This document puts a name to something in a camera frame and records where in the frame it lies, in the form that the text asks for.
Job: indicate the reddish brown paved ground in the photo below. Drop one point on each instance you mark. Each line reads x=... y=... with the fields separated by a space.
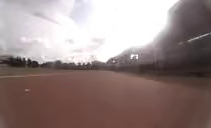
x=99 y=100

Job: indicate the row of trees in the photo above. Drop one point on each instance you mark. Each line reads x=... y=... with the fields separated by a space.
x=56 y=64

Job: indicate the large dark building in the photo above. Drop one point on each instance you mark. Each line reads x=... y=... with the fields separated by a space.
x=179 y=46

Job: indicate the pale kerb line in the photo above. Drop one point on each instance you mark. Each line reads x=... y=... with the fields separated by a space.
x=16 y=76

